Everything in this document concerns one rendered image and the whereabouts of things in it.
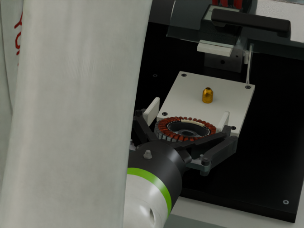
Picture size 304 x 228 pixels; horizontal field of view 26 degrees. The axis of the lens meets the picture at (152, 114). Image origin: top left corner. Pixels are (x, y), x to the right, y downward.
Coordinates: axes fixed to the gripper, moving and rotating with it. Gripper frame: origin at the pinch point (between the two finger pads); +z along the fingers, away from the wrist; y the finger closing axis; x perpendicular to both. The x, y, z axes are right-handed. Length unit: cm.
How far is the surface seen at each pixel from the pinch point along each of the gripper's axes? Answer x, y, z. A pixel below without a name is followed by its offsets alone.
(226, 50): 6.9, 2.4, 14.7
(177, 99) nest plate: -3.7, -5.3, 12.9
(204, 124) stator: -2.7, 2.1, 3.4
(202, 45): 6.9, -2.0, 14.8
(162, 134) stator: -2.2, -3.1, -3.9
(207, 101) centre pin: -3.0, 0.4, 13.4
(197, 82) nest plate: -2.2, -3.0, 19.1
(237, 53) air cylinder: 2.6, 2.9, 25.4
